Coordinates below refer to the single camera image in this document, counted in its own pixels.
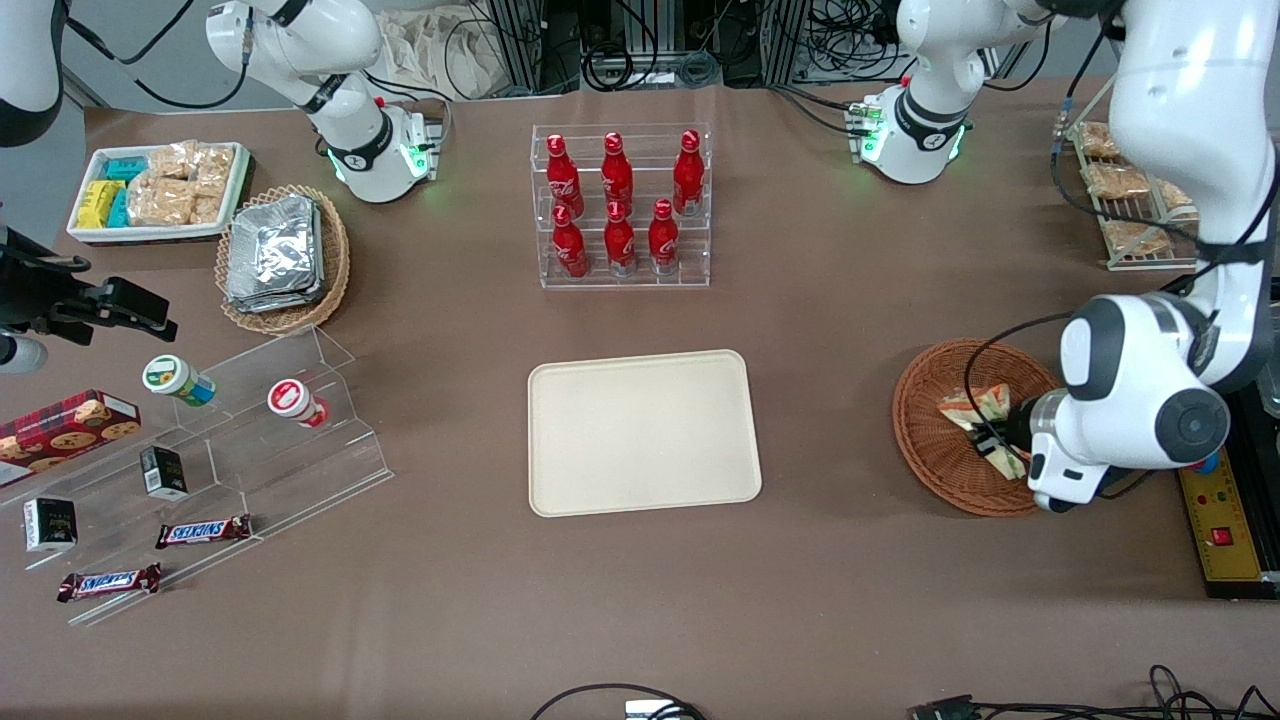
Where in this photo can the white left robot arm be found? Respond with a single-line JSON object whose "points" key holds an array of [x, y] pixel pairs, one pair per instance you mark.
{"points": [[1170, 120]]}

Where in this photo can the aluminium profile frame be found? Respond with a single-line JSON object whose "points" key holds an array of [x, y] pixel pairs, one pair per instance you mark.
{"points": [[520, 45], [785, 40]]}

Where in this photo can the beige cloth bag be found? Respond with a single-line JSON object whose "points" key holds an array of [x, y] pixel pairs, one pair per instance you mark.
{"points": [[430, 50]]}

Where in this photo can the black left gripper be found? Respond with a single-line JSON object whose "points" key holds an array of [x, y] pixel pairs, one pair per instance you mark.
{"points": [[1014, 430]]}

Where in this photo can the light tan wicker basket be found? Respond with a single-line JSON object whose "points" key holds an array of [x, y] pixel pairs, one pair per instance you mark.
{"points": [[335, 260]]}

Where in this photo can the white plastic snack bin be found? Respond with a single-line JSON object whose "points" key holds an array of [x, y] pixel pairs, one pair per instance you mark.
{"points": [[90, 234]]}

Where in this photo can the bagged brown pastry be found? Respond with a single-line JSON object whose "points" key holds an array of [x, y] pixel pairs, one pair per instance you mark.
{"points": [[1098, 140], [1115, 181], [1172, 195], [1135, 238]]}

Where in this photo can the red emergency stop button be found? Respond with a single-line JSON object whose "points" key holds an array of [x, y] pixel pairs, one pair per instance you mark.
{"points": [[1210, 463]]}

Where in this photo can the brown Snickers bar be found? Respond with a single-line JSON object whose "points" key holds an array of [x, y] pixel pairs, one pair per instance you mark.
{"points": [[108, 582], [203, 531]]}

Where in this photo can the clear acrylic bottle rack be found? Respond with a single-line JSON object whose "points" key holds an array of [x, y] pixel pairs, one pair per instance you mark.
{"points": [[690, 260]]}

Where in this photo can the clear acrylic stepped stand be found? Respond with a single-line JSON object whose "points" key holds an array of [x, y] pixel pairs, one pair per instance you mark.
{"points": [[260, 470]]}

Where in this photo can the red cola bottle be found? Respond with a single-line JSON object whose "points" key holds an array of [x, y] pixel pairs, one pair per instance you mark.
{"points": [[617, 175], [663, 242], [620, 245], [564, 180], [688, 178], [570, 248]]}

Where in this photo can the triangular sandwich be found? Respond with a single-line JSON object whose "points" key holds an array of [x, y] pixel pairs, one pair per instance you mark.
{"points": [[975, 408]]}

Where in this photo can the teal snack packet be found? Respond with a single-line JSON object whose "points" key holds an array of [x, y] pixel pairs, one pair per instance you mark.
{"points": [[120, 210], [124, 169]]}

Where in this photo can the clear bagged rice crispy snack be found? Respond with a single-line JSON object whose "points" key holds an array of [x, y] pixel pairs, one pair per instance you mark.
{"points": [[174, 160], [206, 208], [160, 202], [215, 170]]}

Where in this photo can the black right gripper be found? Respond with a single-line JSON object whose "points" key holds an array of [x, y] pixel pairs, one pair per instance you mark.
{"points": [[40, 292]]}

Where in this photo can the silver foil packet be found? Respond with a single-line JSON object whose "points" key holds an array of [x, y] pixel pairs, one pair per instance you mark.
{"points": [[275, 245], [275, 303]]}

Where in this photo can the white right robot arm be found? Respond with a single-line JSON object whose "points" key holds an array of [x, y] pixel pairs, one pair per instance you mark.
{"points": [[352, 150]]}

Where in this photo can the red lid white cup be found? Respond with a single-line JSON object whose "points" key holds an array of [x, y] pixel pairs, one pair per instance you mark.
{"points": [[290, 398]]}

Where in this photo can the yellow snack packet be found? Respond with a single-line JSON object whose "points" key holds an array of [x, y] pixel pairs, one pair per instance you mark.
{"points": [[96, 204]]}

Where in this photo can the red tartan cookie box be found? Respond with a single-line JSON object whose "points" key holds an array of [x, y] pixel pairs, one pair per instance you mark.
{"points": [[60, 432]]}

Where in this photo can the green lid white cup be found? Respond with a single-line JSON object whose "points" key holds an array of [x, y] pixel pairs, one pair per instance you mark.
{"points": [[168, 376]]}

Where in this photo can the black and yellow control box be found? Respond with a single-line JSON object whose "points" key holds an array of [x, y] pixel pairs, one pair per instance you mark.
{"points": [[1225, 555]]}

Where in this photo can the beige plastic tray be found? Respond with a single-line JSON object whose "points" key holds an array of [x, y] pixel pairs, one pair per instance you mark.
{"points": [[640, 435]]}

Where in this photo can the brown wicker basket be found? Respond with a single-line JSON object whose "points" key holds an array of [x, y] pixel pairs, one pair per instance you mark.
{"points": [[930, 440]]}

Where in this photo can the small black carton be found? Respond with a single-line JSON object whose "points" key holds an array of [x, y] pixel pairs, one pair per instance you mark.
{"points": [[163, 473], [50, 525]]}

